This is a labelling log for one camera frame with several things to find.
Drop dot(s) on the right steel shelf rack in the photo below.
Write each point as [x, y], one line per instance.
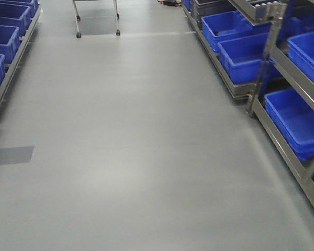
[264, 53]

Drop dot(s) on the steel shelf rack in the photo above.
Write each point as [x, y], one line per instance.
[264, 53]
[11, 68]

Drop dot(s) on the left steel shelf rack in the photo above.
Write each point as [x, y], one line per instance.
[11, 68]

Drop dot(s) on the large blue plastic bin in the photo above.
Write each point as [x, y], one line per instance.
[295, 120]

